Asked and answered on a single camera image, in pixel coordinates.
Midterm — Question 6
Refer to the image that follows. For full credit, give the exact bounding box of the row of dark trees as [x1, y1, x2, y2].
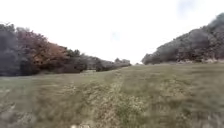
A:
[141, 12, 224, 66]

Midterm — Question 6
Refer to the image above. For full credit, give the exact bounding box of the rough grass meadow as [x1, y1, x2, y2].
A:
[0, 61, 224, 128]

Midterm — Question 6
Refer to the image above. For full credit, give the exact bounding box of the row of reddish trees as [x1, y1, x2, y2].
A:
[0, 22, 132, 78]

